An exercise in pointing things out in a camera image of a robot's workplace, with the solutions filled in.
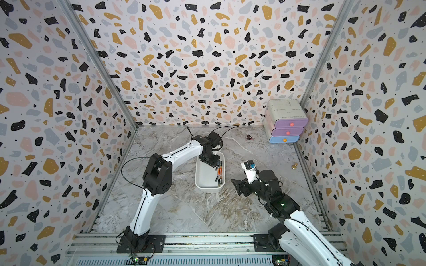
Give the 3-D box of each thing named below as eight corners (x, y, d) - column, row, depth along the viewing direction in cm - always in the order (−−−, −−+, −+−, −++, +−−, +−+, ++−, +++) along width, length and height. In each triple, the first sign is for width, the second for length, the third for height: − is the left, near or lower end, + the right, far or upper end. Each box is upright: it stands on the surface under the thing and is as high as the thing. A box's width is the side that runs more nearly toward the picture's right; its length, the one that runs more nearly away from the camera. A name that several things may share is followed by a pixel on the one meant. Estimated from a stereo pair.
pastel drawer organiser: (267, 145, 114) (276, 120, 96) (263, 123, 128) (269, 98, 110) (296, 145, 114) (309, 120, 97) (288, 123, 128) (298, 98, 110)
